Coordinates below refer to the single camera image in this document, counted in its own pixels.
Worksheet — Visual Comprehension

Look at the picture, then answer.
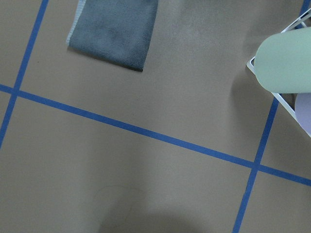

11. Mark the green cup on rack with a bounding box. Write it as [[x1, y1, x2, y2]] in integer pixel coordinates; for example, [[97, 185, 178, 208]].
[[254, 27, 311, 94]]

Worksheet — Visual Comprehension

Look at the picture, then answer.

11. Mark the lilac cup on rack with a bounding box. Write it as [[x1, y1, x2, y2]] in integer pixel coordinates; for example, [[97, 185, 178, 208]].
[[295, 93, 311, 134]]

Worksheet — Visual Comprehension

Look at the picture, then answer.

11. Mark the white wire cup rack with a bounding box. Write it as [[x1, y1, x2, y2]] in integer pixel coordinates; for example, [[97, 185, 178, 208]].
[[246, 9, 311, 135]]

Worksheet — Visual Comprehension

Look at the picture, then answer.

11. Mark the folded grey cloth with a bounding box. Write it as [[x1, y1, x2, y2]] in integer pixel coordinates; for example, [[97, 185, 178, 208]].
[[66, 0, 158, 71]]

